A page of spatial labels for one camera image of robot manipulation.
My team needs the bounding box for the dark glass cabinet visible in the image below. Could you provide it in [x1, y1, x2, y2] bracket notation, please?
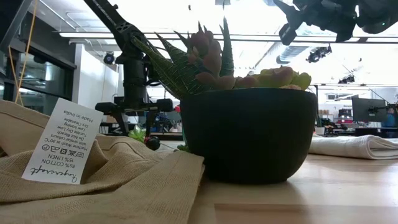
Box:
[0, 37, 78, 116]

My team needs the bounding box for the black ceiling device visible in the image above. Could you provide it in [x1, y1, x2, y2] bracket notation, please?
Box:
[306, 45, 333, 64]
[338, 74, 356, 85]

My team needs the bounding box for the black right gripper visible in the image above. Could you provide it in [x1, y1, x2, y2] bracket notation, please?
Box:
[272, 0, 359, 46]

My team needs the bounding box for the black computer monitor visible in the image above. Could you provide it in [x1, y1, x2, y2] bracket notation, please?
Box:
[351, 97, 388, 123]

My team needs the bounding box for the white care label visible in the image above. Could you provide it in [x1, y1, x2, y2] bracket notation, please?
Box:
[21, 98, 103, 185]

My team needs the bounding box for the black toy cherry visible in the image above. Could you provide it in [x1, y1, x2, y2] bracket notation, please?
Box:
[145, 136, 161, 151]

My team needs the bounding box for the silver ventilation duct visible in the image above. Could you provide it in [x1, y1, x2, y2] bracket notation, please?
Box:
[275, 45, 308, 66]

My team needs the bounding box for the succulent plant in black pot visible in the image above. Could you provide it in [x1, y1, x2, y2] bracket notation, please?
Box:
[135, 17, 318, 184]

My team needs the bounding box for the person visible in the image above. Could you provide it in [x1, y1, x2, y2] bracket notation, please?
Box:
[382, 107, 398, 128]

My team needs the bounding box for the black ceiling camera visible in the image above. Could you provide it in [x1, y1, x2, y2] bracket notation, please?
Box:
[103, 51, 116, 65]

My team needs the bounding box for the white plaid folded towel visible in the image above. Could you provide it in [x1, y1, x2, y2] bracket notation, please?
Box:
[308, 134, 398, 161]

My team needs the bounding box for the black aluminium table frame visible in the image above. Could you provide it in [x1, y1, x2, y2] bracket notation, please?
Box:
[155, 132, 184, 141]

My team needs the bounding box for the light green toy pepper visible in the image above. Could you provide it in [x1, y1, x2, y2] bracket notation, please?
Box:
[127, 124, 147, 144]

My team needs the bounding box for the grey metal strut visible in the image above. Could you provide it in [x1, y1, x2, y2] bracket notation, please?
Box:
[0, 0, 34, 54]

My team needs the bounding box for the tan linen cloth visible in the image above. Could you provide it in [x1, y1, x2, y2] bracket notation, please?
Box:
[0, 99, 206, 224]

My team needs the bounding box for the yellow cable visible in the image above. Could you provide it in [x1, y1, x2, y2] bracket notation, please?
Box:
[7, 0, 39, 106]

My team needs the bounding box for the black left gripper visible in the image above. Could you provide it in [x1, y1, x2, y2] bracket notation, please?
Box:
[95, 54, 174, 138]

